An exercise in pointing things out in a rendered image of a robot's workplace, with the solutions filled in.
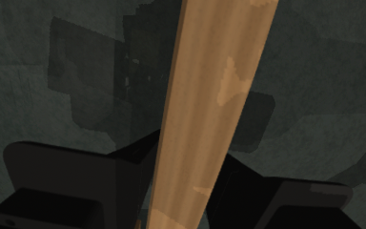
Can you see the wooden side rail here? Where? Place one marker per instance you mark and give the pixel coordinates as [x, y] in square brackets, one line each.
[216, 51]

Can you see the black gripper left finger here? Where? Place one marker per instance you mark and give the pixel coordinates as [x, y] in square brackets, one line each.
[119, 180]

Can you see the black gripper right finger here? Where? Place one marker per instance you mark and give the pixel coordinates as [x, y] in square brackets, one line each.
[243, 199]

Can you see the brown wooden post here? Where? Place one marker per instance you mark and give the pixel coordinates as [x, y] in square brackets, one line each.
[137, 226]

